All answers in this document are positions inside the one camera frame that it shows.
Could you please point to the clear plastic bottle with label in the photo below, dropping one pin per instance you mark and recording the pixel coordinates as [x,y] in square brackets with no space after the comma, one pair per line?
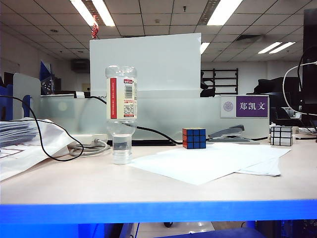
[123,99]

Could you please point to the frosted glass desk partition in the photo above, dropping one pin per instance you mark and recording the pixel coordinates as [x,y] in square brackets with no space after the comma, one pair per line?
[173,111]

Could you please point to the black partition base strip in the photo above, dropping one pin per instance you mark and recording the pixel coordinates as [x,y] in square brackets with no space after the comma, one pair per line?
[153,142]

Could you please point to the colourful Rubik's cube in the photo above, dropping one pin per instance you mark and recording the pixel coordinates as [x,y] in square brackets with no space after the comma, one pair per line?
[195,138]

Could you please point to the black office chair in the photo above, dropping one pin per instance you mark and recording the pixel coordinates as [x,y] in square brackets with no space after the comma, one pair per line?
[207,93]

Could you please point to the white board panel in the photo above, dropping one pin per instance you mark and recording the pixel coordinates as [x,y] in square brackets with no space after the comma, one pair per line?
[161,62]

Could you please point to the white paper sheet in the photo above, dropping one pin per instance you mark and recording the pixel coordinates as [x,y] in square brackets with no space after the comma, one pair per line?
[267,171]
[198,166]
[253,148]

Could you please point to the black shelf rack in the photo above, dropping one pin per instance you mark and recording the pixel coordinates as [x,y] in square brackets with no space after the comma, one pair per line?
[214,81]

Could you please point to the grey stapler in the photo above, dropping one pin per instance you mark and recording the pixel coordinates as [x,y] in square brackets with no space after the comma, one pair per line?
[229,131]

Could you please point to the white power strip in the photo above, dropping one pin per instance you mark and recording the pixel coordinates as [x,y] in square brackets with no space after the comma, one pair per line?
[86,138]

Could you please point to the single panel ceiling light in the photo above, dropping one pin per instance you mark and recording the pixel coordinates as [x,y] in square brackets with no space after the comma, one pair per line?
[205,47]
[223,12]

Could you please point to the blue table edge strip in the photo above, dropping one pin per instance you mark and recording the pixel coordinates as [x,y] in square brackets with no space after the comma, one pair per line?
[158,212]

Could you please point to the purple and white name plate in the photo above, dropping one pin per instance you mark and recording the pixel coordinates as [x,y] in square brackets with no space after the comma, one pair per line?
[251,106]

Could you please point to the stack of printed papers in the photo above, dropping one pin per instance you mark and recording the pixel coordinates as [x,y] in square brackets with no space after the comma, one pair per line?
[15,131]
[55,138]

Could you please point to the red hanging ornament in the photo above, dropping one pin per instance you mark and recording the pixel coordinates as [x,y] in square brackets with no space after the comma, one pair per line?
[94,29]

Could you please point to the black bulky bag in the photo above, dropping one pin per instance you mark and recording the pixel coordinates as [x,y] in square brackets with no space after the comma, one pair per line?
[268,85]

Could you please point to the blue triangular poster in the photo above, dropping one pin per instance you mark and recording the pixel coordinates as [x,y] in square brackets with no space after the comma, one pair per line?
[45,81]

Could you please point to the twin tube ceiling light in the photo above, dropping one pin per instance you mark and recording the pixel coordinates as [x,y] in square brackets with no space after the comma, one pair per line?
[104,12]
[270,47]

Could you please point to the silver mirror cube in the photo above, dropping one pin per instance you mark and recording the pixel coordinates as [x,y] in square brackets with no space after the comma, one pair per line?
[280,136]

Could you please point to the white rounded partition panel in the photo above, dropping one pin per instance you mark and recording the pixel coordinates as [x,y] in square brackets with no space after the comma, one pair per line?
[26,84]

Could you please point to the black monitor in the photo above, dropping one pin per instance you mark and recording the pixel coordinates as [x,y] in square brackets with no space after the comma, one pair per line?
[311,49]

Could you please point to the dark wall air conditioner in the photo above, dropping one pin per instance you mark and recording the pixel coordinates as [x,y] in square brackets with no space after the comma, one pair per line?
[80,65]

